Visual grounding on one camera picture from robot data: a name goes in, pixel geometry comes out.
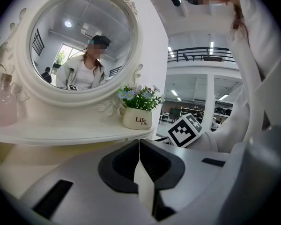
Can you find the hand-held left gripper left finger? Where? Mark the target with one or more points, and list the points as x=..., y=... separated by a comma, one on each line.
x=84, y=191

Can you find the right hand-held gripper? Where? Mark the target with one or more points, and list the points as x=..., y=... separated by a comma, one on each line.
x=183, y=131

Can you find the black balcony railing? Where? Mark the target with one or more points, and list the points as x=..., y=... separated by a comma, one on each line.
x=201, y=55

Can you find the person's left forearm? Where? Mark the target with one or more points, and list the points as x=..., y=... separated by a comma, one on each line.
x=260, y=172

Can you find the round white framed mirror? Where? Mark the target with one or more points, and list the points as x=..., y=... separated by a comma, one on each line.
x=82, y=43

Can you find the cream vanity dressing table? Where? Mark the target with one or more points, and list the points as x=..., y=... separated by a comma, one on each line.
x=37, y=156

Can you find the ceiling strip light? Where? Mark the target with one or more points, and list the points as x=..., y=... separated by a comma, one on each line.
x=171, y=51
x=211, y=47
x=174, y=92
x=223, y=97

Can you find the white pot of artificial flowers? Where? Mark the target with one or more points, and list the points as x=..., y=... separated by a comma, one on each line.
x=137, y=118

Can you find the pink glass bottle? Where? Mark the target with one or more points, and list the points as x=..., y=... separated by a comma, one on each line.
x=3, y=107

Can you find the person's torso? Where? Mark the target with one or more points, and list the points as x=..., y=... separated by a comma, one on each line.
x=267, y=55

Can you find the person's right forearm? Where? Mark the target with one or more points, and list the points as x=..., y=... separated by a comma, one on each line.
x=224, y=135

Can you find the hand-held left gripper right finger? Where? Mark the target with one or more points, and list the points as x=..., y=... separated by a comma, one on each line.
x=192, y=179

